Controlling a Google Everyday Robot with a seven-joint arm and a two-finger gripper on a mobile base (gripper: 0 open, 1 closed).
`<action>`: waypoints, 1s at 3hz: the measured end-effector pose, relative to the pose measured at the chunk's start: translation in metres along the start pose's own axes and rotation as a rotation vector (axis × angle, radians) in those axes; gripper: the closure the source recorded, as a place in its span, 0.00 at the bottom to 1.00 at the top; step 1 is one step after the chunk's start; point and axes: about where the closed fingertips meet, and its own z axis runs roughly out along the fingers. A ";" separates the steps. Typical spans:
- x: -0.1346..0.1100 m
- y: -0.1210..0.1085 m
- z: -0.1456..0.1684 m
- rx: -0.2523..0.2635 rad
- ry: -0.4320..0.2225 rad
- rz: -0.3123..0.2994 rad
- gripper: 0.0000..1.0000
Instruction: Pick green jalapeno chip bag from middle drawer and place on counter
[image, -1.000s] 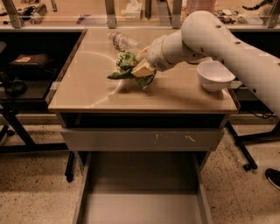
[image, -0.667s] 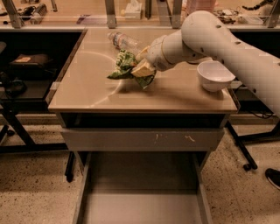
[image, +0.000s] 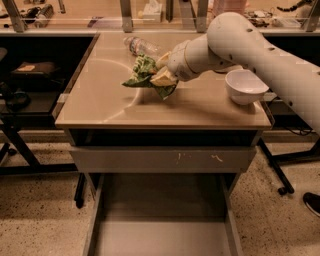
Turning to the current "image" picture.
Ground green jalapeno chip bag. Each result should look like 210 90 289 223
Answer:
122 54 178 99

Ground black bag on shelf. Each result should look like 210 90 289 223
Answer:
10 62 58 79

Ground pink storage box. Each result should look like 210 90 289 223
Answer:
212 0 249 17

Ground black headphones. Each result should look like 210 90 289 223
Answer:
5 92 31 112

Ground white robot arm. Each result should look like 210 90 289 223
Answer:
152 12 320 133

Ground open grey middle drawer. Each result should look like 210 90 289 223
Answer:
81 174 244 256

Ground grey drawer cabinet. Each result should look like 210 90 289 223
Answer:
54 31 272 256

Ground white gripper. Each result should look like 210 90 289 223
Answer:
150 40 199 86

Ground clear plastic water bottle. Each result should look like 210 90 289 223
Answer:
123 36 161 57

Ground black table leg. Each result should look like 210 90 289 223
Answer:
258 139 295 195

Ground black shoe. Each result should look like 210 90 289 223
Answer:
303 192 320 217

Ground white tissue box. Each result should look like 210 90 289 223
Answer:
142 2 162 22

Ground white bowl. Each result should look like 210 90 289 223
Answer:
225 69 269 105

